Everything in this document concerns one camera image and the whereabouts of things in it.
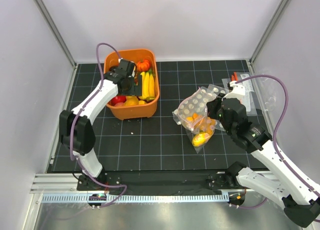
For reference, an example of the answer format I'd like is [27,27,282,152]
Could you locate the yellow toy mango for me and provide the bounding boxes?
[191,132,211,147]
[124,96,139,106]

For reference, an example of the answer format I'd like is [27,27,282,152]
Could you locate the pink polka dot zip bag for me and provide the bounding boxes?
[172,88,222,153]

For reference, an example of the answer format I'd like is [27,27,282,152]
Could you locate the yellow toy lemon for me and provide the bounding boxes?
[186,113,198,122]

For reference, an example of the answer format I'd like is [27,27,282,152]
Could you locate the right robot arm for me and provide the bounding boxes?
[206,96,320,228]

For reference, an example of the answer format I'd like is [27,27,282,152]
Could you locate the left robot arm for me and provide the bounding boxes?
[59,58,142,190]

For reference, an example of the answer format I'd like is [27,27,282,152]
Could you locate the clear bag orange zipper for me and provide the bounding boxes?
[222,72,262,116]

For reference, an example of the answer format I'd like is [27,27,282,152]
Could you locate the white polka dot zip bag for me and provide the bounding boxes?
[200,84,230,98]

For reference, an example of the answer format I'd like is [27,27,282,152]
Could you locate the red toy apple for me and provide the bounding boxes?
[111,96,126,105]

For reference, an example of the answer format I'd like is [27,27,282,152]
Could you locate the yellow toy banana bunch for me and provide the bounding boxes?
[139,72,156,102]

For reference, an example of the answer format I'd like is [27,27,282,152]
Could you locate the peach toy fruit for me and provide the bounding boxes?
[114,102,125,107]

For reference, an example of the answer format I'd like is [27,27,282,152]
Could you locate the orange toy pumpkin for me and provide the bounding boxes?
[136,59,152,72]

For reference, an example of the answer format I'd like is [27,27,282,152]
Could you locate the orange plastic basket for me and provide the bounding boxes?
[106,49,160,120]

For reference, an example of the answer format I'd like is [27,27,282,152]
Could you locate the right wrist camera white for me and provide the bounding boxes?
[222,81,246,101]

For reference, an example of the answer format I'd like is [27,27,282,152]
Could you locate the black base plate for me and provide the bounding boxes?
[76,169,256,192]

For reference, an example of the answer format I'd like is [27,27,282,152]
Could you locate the grey slotted cable duct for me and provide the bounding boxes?
[41,192,229,204]

